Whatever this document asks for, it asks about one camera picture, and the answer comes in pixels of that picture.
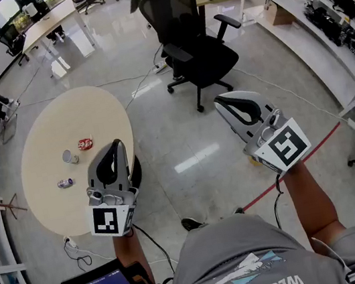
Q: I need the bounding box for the person's left black shoe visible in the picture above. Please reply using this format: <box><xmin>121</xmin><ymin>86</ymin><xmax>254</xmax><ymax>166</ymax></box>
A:
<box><xmin>180</xmin><ymin>214</ymin><xmax>210</xmax><ymax>233</ymax></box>

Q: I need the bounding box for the black round table base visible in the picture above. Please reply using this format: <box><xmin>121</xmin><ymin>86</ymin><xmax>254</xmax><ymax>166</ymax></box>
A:
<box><xmin>126</xmin><ymin>153</ymin><xmax>146</xmax><ymax>190</ymax></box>

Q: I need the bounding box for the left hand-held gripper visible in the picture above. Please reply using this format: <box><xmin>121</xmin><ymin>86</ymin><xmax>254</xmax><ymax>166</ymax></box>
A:
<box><xmin>75</xmin><ymin>137</ymin><xmax>146</xmax><ymax>242</ymax></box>

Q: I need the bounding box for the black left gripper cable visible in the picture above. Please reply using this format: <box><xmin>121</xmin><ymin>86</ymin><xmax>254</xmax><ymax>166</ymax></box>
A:
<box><xmin>132</xmin><ymin>218</ymin><xmax>176</xmax><ymax>281</ymax></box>

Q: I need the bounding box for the brown wooden stand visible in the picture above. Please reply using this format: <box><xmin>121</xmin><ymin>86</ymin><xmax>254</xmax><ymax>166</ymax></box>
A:
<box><xmin>0</xmin><ymin>188</ymin><xmax>30</xmax><ymax>224</ymax></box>

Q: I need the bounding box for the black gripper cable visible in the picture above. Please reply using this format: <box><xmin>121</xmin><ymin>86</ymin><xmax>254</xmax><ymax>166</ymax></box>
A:
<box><xmin>267</xmin><ymin>173</ymin><xmax>291</xmax><ymax>230</ymax></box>
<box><xmin>132</xmin><ymin>218</ymin><xmax>176</xmax><ymax>281</ymax></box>

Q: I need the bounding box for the round beige table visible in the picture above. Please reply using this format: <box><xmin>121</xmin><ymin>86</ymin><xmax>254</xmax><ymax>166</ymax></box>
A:
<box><xmin>7</xmin><ymin>79</ymin><xmax>150</xmax><ymax>245</ymax></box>

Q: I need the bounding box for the person's right forearm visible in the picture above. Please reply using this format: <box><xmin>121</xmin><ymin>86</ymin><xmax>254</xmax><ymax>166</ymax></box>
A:
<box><xmin>279</xmin><ymin>154</ymin><xmax>350</xmax><ymax>258</ymax></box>

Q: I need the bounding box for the small purple bottle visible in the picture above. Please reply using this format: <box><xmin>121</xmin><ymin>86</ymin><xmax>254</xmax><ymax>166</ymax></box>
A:
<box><xmin>56</xmin><ymin>177</ymin><xmax>75</xmax><ymax>190</ymax></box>

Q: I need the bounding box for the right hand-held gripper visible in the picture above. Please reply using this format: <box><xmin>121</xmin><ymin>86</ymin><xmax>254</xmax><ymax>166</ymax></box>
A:
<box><xmin>212</xmin><ymin>79</ymin><xmax>317</xmax><ymax>185</ymax></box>

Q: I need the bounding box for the cardboard box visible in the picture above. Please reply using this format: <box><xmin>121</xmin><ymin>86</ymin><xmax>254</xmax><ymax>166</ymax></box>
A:
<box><xmin>263</xmin><ymin>0</ymin><xmax>297</xmax><ymax>29</ymax></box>

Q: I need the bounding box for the person's grey t-shirt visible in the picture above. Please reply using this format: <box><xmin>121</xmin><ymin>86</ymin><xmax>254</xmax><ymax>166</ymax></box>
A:
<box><xmin>148</xmin><ymin>193</ymin><xmax>355</xmax><ymax>284</ymax></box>

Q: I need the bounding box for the white curved shelf unit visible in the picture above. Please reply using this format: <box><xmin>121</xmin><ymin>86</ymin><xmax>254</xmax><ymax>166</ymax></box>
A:
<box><xmin>237</xmin><ymin>0</ymin><xmax>355</xmax><ymax>135</ymax></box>

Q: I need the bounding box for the metal folding chair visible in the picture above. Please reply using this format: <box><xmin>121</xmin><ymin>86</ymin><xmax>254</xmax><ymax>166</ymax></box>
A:
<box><xmin>0</xmin><ymin>96</ymin><xmax>27</xmax><ymax>146</ymax></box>

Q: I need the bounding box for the red snack packet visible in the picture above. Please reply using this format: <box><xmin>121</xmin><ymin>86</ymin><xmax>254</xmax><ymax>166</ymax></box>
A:
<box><xmin>76</xmin><ymin>137</ymin><xmax>95</xmax><ymax>153</ymax></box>

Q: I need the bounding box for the long wooden desk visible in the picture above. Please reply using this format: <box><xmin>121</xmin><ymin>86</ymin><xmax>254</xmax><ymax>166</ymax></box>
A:
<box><xmin>13</xmin><ymin>0</ymin><xmax>97</xmax><ymax>64</ymax></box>

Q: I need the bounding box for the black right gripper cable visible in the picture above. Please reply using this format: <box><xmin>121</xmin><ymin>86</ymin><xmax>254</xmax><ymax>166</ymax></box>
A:
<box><xmin>267</xmin><ymin>173</ymin><xmax>291</xmax><ymax>230</ymax></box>

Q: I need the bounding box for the red floor tape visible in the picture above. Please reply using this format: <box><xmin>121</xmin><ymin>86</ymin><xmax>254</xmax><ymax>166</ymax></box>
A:
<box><xmin>230</xmin><ymin>121</ymin><xmax>354</xmax><ymax>213</ymax></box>

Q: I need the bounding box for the black mesh-back office chair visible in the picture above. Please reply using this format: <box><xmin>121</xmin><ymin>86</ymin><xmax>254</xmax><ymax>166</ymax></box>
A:
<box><xmin>137</xmin><ymin>0</ymin><xmax>256</xmax><ymax>121</ymax></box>

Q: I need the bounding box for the person's left forearm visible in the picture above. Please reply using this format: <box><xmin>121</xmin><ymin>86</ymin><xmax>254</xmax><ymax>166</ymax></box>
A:
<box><xmin>111</xmin><ymin>226</ymin><xmax>158</xmax><ymax>284</ymax></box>

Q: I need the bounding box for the white paper cup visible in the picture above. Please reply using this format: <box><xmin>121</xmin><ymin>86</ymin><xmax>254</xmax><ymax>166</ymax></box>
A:
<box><xmin>61</xmin><ymin>147</ymin><xmax>81</xmax><ymax>167</ymax></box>

